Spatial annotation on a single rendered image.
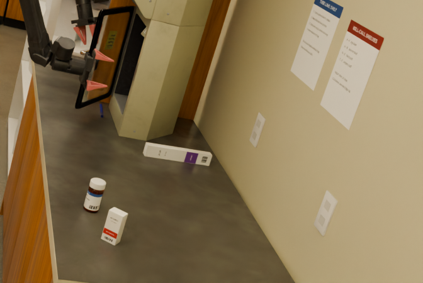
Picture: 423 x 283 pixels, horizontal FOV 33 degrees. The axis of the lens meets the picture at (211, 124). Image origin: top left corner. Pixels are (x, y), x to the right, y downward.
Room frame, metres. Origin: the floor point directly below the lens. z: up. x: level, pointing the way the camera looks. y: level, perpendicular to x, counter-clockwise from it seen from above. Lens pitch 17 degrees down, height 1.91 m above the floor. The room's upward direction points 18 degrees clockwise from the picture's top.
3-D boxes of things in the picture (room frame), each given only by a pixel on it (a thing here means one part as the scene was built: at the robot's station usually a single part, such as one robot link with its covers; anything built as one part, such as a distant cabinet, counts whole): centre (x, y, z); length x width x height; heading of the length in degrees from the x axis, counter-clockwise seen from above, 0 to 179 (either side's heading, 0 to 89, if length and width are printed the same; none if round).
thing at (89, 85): (2.47, 0.44, 1.17); 0.09 x 0.07 x 0.07; 111
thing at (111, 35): (2.75, 0.48, 1.19); 0.30 x 0.01 x 0.40; 167
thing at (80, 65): (2.45, 0.51, 1.20); 0.07 x 0.07 x 0.10; 21
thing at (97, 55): (2.48, 0.44, 1.24); 0.09 x 0.07 x 0.07; 111
